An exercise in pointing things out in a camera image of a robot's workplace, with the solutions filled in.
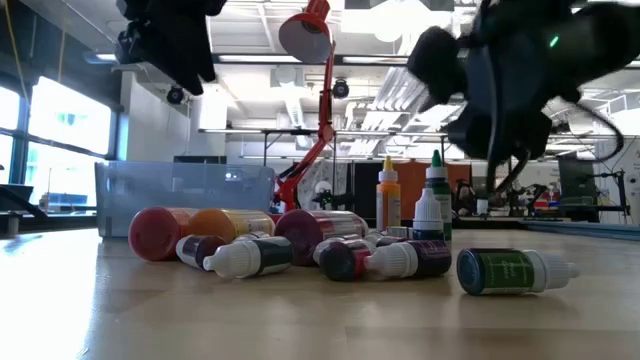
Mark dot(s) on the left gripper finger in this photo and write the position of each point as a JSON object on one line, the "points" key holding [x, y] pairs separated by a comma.
{"points": [[205, 55], [182, 62]]}

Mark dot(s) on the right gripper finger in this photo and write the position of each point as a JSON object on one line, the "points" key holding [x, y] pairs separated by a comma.
{"points": [[500, 132], [440, 65]]}

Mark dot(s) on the large green colouring bottle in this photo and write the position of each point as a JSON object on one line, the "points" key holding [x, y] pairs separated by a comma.
{"points": [[440, 182]]}

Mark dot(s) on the large orange colouring bottle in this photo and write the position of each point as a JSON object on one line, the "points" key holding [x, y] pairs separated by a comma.
{"points": [[388, 200]]}

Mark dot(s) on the translucent grey plastic bin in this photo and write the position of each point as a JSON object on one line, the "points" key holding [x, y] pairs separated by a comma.
{"points": [[175, 195]]}

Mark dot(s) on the small leaf green colouring bottle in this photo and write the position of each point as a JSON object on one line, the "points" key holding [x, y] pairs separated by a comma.
{"points": [[505, 272]]}

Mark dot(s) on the large yellow colouring bottle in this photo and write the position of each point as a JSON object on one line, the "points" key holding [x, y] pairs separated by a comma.
{"points": [[220, 224]]}

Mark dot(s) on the large red-orange colouring bottle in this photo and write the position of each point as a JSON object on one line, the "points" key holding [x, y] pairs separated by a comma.
{"points": [[156, 234]]}

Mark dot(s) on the small dark red colouring bottle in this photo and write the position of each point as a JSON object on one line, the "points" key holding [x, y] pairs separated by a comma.
{"points": [[205, 251]]}

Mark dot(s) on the small red-label colouring bottle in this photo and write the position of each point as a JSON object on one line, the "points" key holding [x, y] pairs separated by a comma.
{"points": [[342, 262]]}

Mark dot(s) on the large burgundy colouring bottle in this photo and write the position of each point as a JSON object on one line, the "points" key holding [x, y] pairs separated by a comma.
{"points": [[305, 235]]}

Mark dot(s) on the small dark green colouring bottle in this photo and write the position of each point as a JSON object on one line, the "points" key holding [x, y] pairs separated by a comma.
{"points": [[272, 255]]}

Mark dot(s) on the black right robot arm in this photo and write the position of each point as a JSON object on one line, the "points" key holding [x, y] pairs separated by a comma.
{"points": [[605, 35]]}

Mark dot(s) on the black ceiling spotlight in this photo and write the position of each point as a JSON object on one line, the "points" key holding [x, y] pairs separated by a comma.
{"points": [[175, 94], [340, 89]]}

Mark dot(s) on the long ceiling light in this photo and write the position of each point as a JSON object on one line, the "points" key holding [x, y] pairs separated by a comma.
{"points": [[375, 60], [250, 58]]}

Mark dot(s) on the black monitor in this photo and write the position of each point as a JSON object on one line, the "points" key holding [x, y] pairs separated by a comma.
{"points": [[577, 185]]}

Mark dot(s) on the orange partition panel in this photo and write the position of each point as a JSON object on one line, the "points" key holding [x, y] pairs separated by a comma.
{"points": [[412, 180]]}

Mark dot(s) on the red desk lamp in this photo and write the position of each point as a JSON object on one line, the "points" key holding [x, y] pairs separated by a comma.
{"points": [[306, 35]]}

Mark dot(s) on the large window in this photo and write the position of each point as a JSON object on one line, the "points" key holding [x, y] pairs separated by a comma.
{"points": [[70, 120]]}

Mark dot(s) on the black background stand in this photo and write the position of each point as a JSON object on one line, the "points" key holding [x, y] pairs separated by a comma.
{"points": [[621, 192]]}

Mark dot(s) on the small purple colouring bottle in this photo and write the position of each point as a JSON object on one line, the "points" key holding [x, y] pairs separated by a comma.
{"points": [[430, 259]]}

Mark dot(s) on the black partition panel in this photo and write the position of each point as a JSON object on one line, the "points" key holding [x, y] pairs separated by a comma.
{"points": [[362, 190]]}

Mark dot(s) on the grey side desk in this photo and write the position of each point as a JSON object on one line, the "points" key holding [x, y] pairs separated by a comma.
{"points": [[15, 192]]}

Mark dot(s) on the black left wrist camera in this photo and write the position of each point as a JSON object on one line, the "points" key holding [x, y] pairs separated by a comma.
{"points": [[131, 45]]}

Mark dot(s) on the black metal rack frame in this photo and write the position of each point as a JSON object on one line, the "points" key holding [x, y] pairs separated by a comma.
{"points": [[295, 133]]}

